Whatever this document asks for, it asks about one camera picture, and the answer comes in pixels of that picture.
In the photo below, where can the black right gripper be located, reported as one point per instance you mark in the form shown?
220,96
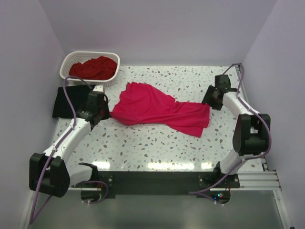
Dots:
207,99

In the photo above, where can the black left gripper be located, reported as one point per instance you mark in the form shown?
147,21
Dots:
107,115

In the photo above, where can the pink t shirt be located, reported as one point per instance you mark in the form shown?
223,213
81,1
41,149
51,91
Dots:
142,103

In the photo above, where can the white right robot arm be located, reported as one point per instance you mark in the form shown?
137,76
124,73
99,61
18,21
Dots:
251,136

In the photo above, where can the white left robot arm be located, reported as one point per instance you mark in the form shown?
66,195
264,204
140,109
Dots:
48,173

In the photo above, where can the black folded t shirt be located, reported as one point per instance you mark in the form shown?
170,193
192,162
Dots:
77,95

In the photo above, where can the dark red t shirt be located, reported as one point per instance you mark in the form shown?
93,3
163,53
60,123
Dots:
102,68

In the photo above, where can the white plastic laundry basket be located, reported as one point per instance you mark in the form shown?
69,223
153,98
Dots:
83,56

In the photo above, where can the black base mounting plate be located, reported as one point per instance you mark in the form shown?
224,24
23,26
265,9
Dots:
151,183

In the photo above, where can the aluminium table edge rail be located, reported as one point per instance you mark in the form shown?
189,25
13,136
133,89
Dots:
267,180

